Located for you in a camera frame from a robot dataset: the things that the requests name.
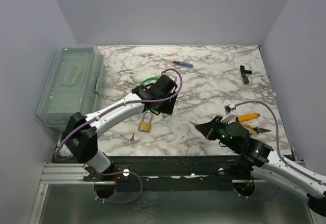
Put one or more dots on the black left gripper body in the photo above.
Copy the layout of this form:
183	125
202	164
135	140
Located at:
166	107

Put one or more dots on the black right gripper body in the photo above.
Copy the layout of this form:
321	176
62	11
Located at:
220	132

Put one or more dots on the green cable lock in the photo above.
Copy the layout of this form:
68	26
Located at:
149	81

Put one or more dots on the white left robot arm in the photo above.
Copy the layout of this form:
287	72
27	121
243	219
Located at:
83	131

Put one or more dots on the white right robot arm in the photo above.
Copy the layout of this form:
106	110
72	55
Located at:
265	163

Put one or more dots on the yellow utility knife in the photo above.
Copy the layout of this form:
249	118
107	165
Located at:
247	117

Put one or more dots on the brass padlock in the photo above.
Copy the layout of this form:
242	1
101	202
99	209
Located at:
145	123

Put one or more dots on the blue red small screwdriver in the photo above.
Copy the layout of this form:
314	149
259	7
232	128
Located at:
183	64

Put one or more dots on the spare silver keys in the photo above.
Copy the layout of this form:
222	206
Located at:
133	140

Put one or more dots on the black T-shaped tool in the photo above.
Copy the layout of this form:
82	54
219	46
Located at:
244	74

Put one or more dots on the clear plastic storage box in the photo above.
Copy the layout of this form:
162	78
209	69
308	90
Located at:
75	84

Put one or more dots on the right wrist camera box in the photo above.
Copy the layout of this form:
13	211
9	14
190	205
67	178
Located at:
230	114

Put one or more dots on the yellow handled pliers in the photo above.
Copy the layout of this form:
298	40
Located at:
255	130

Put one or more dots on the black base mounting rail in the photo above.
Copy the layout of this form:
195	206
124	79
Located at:
175	173

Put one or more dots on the aluminium extrusion rail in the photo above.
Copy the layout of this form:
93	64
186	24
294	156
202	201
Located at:
62	173

